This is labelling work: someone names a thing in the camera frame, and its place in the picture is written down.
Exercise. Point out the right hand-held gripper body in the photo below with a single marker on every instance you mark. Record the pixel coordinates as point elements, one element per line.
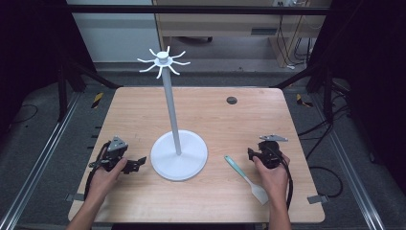
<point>270,155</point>

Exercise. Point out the black metal stand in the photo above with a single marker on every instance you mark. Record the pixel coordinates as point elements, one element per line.
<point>62,92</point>
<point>327,92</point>

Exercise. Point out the dark round table grommet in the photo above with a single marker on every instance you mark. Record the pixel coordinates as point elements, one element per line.
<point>231,100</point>

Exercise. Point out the grey metal table bracket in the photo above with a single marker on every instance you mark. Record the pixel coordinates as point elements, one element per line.
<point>316,199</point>
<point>74,197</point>

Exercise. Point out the person's left hand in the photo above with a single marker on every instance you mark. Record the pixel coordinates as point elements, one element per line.
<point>102,182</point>

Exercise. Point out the yellow black striped tape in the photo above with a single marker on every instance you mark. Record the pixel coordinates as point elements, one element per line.
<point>97,99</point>
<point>301,100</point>

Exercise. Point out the white hook rack stand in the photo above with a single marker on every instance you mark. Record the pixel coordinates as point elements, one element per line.
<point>172,111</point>

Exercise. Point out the aluminium floor rail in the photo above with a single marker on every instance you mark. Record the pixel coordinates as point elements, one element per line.
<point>351,172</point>
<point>38,163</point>

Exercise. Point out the white cabinet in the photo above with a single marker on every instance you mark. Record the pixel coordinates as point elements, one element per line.
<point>115,36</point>

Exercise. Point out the black horizontal crossbar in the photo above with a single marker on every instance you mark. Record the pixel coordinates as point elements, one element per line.
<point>191,10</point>

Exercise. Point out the person's right hand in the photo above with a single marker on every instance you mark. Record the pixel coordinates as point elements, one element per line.
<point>276,183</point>

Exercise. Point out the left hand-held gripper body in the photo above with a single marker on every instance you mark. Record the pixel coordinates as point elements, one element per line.
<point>117,145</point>

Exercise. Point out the light wooden desk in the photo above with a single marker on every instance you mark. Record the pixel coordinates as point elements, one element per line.
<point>217,27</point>

